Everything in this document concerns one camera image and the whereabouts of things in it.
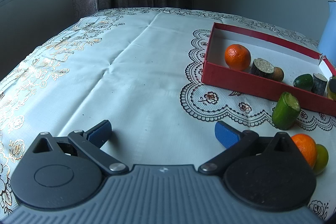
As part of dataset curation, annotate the green cucumber cylinder piece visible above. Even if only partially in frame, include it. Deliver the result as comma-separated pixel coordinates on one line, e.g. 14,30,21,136
272,92,301,130

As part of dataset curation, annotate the orange mandarin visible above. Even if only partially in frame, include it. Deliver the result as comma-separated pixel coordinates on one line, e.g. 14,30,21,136
224,44,251,71
291,134,317,168

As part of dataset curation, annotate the brown kiwi fruit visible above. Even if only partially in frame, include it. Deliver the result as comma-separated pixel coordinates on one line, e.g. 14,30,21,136
272,67,284,82

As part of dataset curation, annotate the green tomato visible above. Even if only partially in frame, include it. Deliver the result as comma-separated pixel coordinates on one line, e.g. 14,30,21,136
313,144,329,175
327,76,336,101

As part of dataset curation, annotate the green avocado half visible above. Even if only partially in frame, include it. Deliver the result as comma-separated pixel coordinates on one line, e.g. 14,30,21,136
293,74,313,92

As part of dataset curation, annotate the white embroidered tablecloth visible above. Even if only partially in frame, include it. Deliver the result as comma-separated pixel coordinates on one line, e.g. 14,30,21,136
1,8,335,223

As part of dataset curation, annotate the light blue electric kettle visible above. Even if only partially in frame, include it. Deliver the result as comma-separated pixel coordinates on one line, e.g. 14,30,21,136
318,0,336,66

